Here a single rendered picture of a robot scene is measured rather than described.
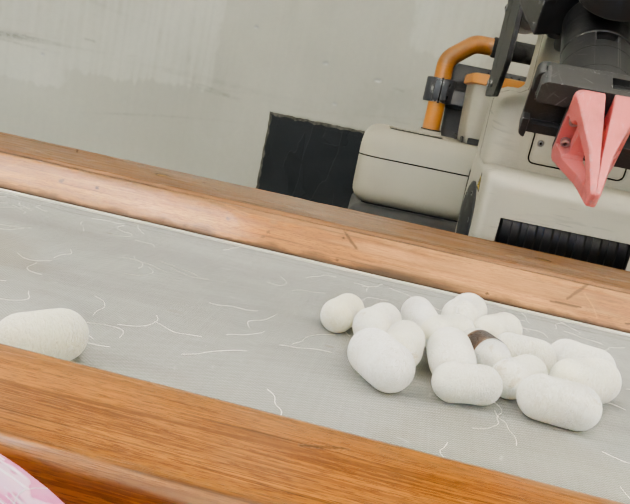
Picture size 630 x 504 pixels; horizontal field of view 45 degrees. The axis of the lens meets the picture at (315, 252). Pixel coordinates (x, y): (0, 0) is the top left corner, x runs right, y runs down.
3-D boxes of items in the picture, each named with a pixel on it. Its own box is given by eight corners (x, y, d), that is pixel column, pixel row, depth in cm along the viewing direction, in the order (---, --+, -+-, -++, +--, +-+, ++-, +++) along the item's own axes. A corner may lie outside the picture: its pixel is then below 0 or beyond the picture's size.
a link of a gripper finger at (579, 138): (685, 180, 49) (678, 87, 54) (573, 159, 50) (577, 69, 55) (645, 245, 54) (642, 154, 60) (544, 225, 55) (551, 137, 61)
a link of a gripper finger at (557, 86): (647, 173, 49) (644, 81, 55) (535, 152, 50) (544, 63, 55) (610, 239, 54) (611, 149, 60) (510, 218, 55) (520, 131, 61)
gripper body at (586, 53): (683, 101, 54) (678, 38, 58) (538, 75, 55) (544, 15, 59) (647, 165, 59) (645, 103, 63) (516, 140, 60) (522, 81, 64)
